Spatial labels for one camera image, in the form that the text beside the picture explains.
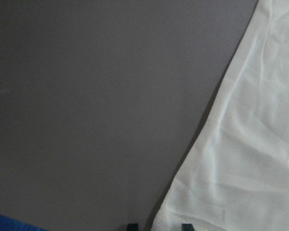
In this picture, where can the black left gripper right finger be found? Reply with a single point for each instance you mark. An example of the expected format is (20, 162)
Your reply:
(187, 227)

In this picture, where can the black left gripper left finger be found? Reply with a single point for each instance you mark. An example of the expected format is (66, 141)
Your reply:
(132, 227)

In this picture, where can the cream long-sleeve graphic shirt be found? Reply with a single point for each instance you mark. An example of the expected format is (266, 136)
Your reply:
(236, 175)

